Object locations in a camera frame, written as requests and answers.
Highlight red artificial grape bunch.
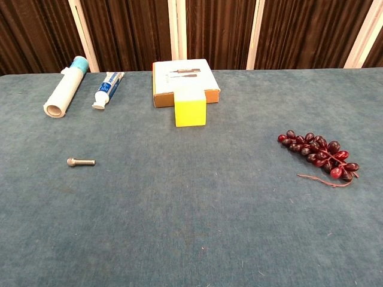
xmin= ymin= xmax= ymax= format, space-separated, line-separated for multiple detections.
xmin=277 ymin=130 xmax=360 ymax=188

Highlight flat white cardboard box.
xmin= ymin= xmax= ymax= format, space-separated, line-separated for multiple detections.
xmin=152 ymin=59 xmax=221 ymax=109

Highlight white plastic tube teal end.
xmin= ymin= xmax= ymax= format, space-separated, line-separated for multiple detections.
xmin=43 ymin=56 xmax=89 ymax=119

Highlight dark brown curtain panel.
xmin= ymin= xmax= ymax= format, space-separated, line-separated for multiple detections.
xmin=80 ymin=0 xmax=177 ymax=72
xmin=254 ymin=0 xmax=374 ymax=71
xmin=185 ymin=0 xmax=257 ymax=71
xmin=0 ymin=0 xmax=90 ymax=76
xmin=362 ymin=28 xmax=383 ymax=69

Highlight small white cap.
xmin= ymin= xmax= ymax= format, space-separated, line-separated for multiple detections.
xmin=66 ymin=157 xmax=96 ymax=168

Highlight blue felt table mat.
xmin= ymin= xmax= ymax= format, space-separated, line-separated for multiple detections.
xmin=0 ymin=68 xmax=383 ymax=287

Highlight yellow cube block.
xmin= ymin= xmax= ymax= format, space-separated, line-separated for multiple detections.
xmin=174 ymin=90 xmax=208 ymax=128

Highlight white partition frame post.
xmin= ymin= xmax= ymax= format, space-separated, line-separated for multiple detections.
xmin=343 ymin=0 xmax=383 ymax=69
xmin=68 ymin=0 xmax=101 ymax=73
xmin=167 ymin=0 xmax=188 ymax=65
xmin=245 ymin=0 xmax=266 ymax=71

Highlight blue white toothpaste tube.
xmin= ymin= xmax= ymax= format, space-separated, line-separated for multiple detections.
xmin=91 ymin=71 xmax=126 ymax=111

